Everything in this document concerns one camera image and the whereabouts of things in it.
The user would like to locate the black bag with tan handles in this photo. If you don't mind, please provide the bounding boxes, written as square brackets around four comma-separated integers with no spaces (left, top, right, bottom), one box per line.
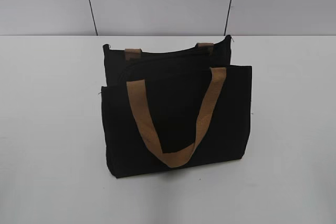
[101,35,252,178]

